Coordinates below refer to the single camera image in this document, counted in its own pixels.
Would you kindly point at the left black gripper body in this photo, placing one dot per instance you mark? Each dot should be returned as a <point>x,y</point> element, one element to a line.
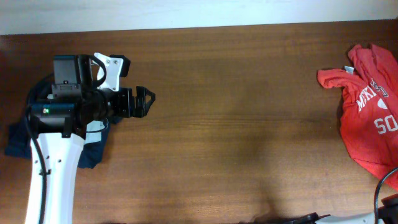
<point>120,102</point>

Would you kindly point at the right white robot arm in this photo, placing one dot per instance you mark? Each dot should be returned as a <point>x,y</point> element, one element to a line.
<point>387,214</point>

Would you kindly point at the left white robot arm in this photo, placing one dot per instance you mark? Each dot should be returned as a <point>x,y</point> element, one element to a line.
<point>85,89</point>

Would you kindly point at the folded grey garment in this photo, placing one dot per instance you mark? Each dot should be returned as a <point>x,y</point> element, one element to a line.
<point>96,131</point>

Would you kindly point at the folded navy blue garment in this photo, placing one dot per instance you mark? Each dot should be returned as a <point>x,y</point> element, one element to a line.
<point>92,154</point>

